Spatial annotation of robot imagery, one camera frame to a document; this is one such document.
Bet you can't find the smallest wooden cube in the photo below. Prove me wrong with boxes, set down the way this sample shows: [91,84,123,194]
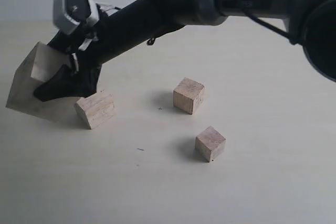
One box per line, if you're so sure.
[195,126,226,163]

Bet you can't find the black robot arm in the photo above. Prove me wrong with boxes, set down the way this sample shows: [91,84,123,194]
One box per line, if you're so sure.
[33,0,335,102]

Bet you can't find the second largest wooden cube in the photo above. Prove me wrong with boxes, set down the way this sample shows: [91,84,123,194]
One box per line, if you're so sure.
[74,90,115,130]

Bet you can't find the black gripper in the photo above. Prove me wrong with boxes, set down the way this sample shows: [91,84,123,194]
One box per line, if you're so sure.
[33,11,126,102]

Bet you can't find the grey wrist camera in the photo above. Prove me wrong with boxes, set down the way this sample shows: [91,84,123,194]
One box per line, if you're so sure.
[52,0,90,35]

